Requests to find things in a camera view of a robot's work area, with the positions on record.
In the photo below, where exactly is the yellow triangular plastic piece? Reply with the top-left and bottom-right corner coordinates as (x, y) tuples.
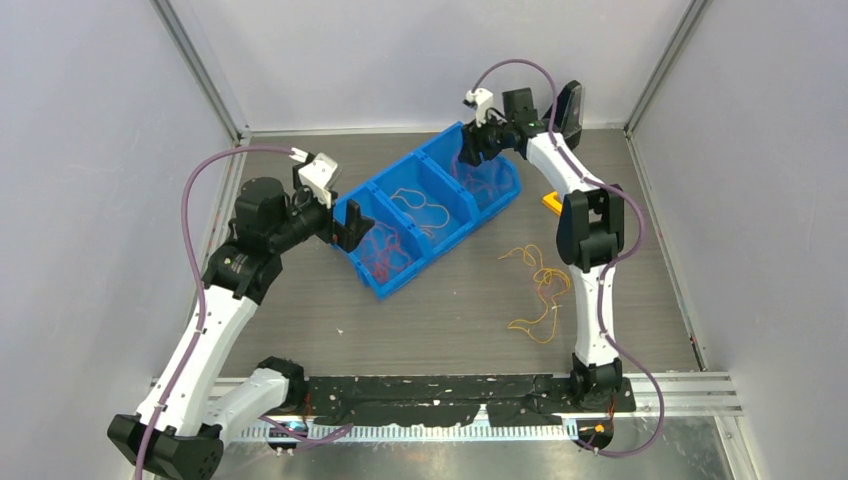
(542, 192), (562, 216)

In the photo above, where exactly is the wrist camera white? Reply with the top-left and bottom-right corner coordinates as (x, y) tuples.
(463, 87), (494, 127)
(289, 148), (341, 209)

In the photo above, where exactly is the black wedge-shaped stand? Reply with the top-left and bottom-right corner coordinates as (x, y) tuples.
(543, 80), (584, 151)

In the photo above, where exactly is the blue three-compartment plastic bin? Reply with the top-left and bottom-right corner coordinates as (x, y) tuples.
(335, 122), (522, 300)

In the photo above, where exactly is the yellow cable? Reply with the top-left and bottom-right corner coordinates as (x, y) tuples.
(389, 188), (572, 346)

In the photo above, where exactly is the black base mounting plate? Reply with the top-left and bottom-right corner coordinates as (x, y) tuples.
(278, 374), (636, 427)

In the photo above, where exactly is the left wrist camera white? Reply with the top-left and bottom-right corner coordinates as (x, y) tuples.
(289, 148), (341, 209)

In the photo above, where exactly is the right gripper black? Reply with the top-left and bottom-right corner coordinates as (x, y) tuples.
(459, 108), (515, 167)

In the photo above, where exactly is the pink cable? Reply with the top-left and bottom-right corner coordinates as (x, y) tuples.
(450, 155), (505, 210)

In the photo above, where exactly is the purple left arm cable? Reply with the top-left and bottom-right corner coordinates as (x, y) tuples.
(132, 145), (313, 480)

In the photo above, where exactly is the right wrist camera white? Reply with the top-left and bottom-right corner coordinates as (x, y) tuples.
(463, 87), (494, 127)

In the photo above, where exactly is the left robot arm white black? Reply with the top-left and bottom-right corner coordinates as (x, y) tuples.
(107, 177), (375, 479)

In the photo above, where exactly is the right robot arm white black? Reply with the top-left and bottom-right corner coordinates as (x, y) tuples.
(458, 80), (625, 411)

